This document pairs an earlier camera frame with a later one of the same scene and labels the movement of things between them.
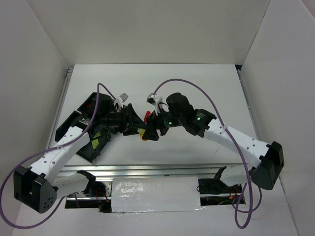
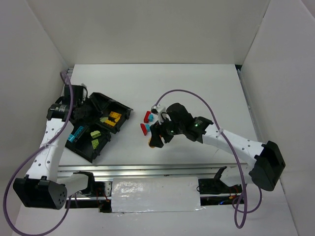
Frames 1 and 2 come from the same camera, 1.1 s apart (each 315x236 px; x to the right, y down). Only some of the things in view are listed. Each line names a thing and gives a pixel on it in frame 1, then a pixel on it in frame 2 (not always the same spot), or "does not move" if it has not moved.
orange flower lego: [141, 131] -> [152, 147]
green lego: [95, 143] does not move
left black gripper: [127, 118] -> [80, 112]
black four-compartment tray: [95, 115] does not move
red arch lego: [147, 113] does not move
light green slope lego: [97, 134] does not move
